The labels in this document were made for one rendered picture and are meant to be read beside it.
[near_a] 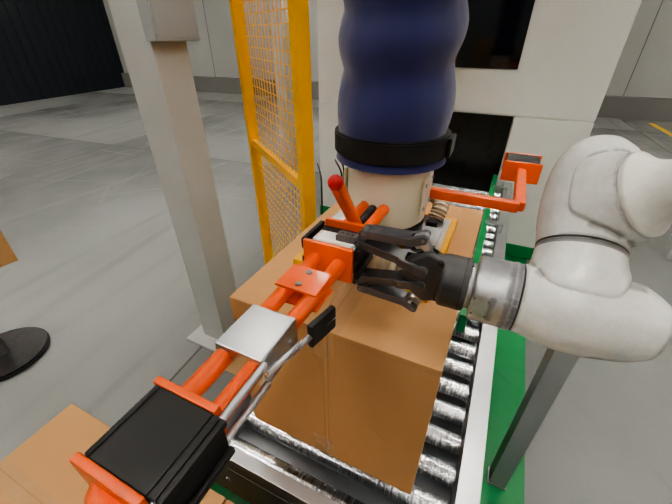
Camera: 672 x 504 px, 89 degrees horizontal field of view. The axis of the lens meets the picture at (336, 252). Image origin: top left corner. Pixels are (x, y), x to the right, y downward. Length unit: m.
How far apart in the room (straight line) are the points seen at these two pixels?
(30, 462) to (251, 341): 1.00
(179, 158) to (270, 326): 1.22
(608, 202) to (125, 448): 0.53
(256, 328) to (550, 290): 0.34
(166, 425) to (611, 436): 1.94
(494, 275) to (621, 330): 0.14
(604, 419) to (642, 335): 1.66
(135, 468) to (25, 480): 0.98
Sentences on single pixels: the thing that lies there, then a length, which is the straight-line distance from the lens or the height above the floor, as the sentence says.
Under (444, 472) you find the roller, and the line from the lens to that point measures 1.08.
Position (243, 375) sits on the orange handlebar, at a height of 1.21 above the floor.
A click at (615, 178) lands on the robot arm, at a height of 1.36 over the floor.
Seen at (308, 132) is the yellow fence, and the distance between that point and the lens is 1.25.
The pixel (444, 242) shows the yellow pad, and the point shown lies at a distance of 0.82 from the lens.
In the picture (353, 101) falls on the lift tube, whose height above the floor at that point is 1.40.
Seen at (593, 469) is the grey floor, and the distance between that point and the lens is 1.96.
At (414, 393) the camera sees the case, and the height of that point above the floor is 1.00.
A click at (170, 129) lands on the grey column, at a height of 1.18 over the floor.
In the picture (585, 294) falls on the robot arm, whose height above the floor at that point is 1.25.
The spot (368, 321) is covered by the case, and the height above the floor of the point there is 1.08.
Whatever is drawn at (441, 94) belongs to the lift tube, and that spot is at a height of 1.41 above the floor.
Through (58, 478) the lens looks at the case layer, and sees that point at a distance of 1.26.
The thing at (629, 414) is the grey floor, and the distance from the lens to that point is 2.23.
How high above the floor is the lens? 1.50
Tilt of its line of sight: 33 degrees down
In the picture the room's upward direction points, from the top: straight up
